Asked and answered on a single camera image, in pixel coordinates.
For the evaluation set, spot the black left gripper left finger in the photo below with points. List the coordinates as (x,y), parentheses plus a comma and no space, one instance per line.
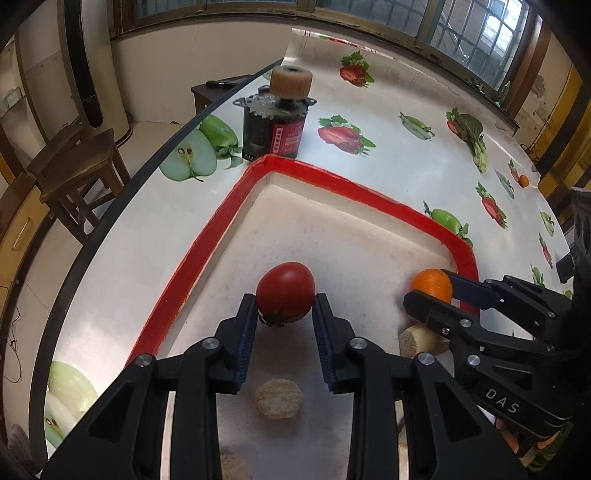
(121,435)

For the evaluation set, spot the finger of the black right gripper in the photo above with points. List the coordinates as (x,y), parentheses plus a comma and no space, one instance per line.
(511,296)
(443,318)

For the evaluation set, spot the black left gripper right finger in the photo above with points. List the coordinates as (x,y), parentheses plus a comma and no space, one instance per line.
(448,436)

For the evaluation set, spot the beige cut root piece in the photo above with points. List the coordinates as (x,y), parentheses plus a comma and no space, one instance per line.
(418,339)

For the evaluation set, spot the orange fruit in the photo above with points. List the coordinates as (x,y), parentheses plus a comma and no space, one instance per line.
(434,282)

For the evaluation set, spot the red tomato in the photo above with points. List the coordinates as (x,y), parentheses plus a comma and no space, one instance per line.
(285,294)

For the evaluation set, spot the right hand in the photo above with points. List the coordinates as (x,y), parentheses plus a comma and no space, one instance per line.
(535,455)

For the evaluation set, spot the beige piece at bottom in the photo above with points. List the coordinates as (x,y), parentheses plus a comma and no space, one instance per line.
(233,467)

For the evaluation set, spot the red rimmed white tray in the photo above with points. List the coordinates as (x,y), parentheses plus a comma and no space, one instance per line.
(363,249)

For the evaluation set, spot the fruit print tablecloth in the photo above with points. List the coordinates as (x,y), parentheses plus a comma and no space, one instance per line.
(408,135)

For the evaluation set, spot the dark red jar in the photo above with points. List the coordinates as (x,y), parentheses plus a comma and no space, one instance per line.
(272,125)

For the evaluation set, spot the wooden stool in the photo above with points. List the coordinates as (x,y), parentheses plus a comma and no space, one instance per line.
(77,173)

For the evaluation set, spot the beige roll on jar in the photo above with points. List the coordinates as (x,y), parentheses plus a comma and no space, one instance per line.
(291,83)

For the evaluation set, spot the dark side table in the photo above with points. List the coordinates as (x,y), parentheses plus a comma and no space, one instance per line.
(212,90)

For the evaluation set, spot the white standing air conditioner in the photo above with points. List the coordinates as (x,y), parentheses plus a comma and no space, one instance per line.
(87,56)

